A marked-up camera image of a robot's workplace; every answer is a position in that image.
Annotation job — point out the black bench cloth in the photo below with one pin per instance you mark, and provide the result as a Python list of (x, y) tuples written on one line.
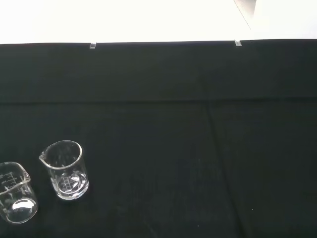
[(158, 138)]

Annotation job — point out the clear cloth clip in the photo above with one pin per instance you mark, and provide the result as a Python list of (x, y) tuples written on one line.
[(92, 46), (237, 43)]

